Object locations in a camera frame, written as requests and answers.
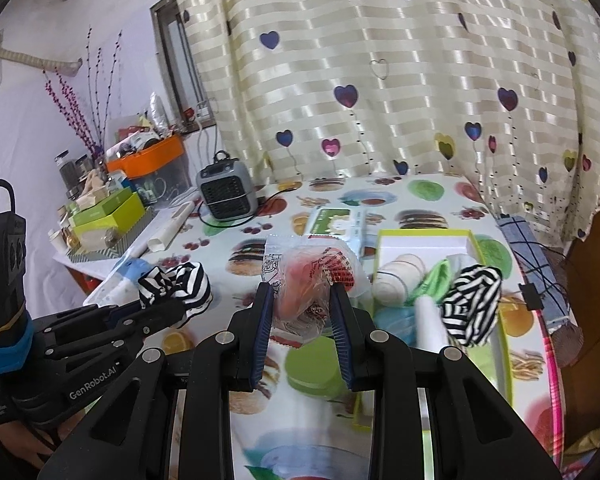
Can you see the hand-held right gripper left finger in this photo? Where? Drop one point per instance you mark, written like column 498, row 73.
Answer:
column 262, row 335

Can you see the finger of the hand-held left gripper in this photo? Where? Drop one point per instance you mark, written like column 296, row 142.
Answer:
column 115, row 312
column 160, row 320

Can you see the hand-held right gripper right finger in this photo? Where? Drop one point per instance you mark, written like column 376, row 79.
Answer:
column 342, row 335

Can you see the black white striped sock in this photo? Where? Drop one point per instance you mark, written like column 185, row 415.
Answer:
column 472, row 300
column 190, row 285

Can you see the blue face mask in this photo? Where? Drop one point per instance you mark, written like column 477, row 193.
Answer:
column 395, row 322

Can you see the clear packet pink contents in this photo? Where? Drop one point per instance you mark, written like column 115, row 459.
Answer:
column 305, row 280

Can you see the beige sock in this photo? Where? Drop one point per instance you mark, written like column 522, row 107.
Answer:
column 395, row 280

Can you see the white cloth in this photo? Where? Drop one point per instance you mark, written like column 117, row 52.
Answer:
column 432, row 325

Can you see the green cloth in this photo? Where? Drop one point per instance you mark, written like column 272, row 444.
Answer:
column 432, row 280

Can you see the white box green edges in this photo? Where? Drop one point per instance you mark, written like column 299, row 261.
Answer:
column 420, row 242

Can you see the person's left hand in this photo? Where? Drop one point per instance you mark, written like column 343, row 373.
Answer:
column 25, row 440

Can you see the white blue tissue pack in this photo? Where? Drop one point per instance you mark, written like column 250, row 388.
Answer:
column 125, row 275

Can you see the green jar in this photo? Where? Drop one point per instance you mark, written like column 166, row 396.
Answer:
column 312, row 365

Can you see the chevron pattern box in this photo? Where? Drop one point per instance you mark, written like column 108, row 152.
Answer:
column 125, row 242

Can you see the white paper roll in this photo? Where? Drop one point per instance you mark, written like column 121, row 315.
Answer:
column 172, row 227

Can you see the lime green cardboard box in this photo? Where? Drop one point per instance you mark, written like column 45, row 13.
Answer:
column 115, row 207

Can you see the wet wipes pack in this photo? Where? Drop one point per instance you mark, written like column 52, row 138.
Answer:
column 330, row 222

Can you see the clear plastic box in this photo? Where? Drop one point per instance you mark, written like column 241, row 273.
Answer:
column 172, row 182

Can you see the grey space heater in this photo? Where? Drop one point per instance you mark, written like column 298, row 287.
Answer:
column 227, row 192

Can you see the glass jar dark lid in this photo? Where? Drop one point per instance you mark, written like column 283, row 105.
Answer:
column 84, row 166
column 66, row 172

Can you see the orange box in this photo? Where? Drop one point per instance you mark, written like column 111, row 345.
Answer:
column 155, row 157

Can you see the fruit print tablecloth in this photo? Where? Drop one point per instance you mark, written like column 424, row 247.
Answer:
column 430, row 200

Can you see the pile of assorted packets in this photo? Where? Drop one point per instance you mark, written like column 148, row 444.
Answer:
column 145, row 132

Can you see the black binder clip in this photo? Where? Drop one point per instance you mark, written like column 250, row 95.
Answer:
column 529, row 297

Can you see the blue plaid cloth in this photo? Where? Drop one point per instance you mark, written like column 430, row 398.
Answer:
column 525, row 245

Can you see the purple flower branches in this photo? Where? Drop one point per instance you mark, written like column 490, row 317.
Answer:
column 75, row 110

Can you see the pink table edge band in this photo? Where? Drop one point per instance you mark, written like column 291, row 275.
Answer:
column 555, row 385

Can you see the brown wooden cabinet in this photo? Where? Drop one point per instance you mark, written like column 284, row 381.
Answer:
column 595, row 310

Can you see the heart print curtain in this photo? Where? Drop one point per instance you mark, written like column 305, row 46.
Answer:
column 380, row 60

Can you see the window frame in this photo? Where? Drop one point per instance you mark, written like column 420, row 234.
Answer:
column 180, row 60

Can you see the white wall pipe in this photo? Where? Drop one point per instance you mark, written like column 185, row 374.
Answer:
column 25, row 57

